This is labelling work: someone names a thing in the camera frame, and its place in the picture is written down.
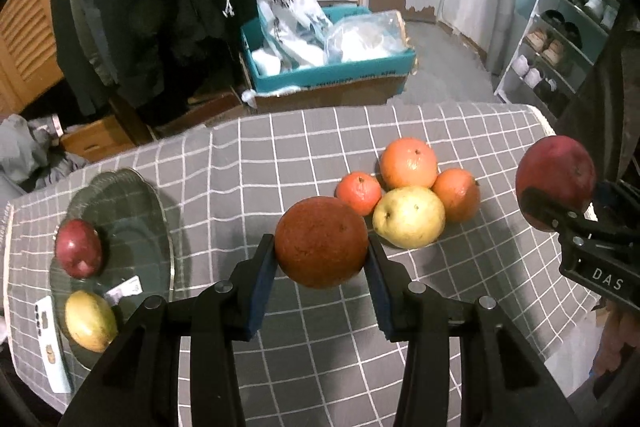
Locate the small red apple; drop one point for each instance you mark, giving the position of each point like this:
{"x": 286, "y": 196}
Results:
{"x": 78, "y": 249}

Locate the yellow lemon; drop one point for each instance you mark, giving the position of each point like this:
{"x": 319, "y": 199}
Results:
{"x": 90, "y": 321}

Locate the large orange grapefruit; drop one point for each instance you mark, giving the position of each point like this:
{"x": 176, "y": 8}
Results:
{"x": 408, "y": 162}

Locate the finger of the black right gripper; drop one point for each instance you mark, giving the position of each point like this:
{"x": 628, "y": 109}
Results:
{"x": 542, "y": 212}

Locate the grey shoe rack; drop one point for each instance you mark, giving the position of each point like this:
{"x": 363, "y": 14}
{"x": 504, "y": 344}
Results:
{"x": 559, "y": 44}

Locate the yellow green apple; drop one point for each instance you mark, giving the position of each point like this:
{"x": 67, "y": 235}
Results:
{"x": 409, "y": 217}

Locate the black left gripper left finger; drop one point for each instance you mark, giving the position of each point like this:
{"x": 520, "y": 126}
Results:
{"x": 136, "y": 380}

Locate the teal cardboard box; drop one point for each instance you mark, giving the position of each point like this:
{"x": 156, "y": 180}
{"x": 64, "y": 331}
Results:
{"x": 253, "y": 40}

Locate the orange tangerine front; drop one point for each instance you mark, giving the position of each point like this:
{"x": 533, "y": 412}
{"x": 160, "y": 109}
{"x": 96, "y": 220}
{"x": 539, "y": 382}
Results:
{"x": 320, "y": 242}

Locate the brown cardboard box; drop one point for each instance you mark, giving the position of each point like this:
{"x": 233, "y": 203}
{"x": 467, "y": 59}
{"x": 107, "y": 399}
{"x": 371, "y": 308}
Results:
{"x": 348, "y": 84}

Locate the wooden drawer box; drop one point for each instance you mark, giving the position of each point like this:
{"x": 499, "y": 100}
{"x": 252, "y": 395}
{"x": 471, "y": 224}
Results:
{"x": 101, "y": 139}

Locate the orange tangerine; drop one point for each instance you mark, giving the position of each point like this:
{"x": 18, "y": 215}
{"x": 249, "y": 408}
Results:
{"x": 360, "y": 191}
{"x": 459, "y": 192}
{"x": 320, "y": 242}

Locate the dark hanging coats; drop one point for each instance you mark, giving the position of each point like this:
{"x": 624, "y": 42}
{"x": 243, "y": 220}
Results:
{"x": 154, "y": 54}

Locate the orange tangerine right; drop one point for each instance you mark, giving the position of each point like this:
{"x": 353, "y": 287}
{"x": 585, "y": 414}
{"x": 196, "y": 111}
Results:
{"x": 459, "y": 192}

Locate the grey checked tablecloth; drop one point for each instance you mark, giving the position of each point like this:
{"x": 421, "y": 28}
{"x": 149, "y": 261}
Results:
{"x": 319, "y": 358}

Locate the flat cardboard box with label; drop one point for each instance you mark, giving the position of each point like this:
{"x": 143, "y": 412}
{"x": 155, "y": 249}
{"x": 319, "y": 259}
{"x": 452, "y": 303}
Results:
{"x": 218, "y": 108}

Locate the large dark red apple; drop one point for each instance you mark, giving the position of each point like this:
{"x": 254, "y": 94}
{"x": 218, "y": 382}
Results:
{"x": 560, "y": 167}

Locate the wooden louvered cabinet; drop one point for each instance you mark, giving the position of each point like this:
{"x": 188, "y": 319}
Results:
{"x": 29, "y": 66}

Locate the white smartphone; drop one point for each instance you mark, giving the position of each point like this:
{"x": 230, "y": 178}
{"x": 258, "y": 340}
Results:
{"x": 50, "y": 349}

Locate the right hand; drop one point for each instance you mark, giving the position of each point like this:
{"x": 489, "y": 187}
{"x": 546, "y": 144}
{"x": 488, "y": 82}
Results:
{"x": 621, "y": 329}

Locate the dark green glass plate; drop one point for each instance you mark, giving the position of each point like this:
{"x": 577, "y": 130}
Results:
{"x": 129, "y": 218}

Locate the clear plastic bag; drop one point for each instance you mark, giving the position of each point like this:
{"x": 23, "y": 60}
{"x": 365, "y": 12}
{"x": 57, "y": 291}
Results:
{"x": 366, "y": 37}

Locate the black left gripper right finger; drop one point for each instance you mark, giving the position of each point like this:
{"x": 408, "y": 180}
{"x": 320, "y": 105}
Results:
{"x": 503, "y": 381}

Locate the grey crumpled clothing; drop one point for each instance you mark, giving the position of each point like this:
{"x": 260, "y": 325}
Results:
{"x": 32, "y": 156}

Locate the orange tangerine left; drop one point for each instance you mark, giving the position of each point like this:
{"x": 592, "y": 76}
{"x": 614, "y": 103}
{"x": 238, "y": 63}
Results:
{"x": 360, "y": 191}

